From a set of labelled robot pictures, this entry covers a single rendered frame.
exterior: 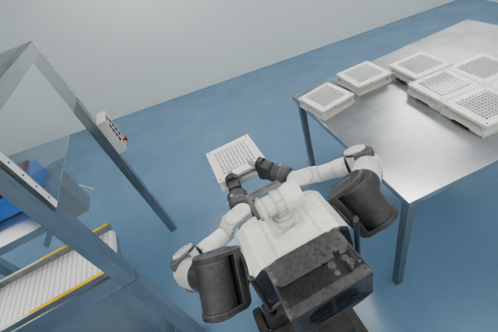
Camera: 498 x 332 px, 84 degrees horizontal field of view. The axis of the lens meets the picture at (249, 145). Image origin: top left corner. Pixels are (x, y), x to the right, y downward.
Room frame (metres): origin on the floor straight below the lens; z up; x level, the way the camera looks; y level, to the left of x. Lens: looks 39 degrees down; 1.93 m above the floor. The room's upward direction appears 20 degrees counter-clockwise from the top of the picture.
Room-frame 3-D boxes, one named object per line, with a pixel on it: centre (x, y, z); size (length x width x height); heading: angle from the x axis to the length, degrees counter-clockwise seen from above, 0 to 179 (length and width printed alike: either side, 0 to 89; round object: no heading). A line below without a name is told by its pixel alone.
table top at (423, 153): (1.24, -1.22, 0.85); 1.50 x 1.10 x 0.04; 96
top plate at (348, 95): (1.45, -0.56, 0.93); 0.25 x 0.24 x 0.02; 16
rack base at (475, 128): (0.92, -1.14, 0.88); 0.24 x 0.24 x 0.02; 4
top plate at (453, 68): (1.18, -1.37, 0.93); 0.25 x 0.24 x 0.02; 4
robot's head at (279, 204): (0.43, -0.02, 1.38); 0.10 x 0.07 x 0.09; 100
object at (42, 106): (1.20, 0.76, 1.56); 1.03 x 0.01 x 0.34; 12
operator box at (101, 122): (1.74, 0.85, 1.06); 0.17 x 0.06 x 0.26; 12
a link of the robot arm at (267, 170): (0.88, -0.06, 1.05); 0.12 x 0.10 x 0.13; 42
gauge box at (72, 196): (0.98, 0.89, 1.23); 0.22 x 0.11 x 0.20; 102
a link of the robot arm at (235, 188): (0.83, 0.12, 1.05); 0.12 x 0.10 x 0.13; 2
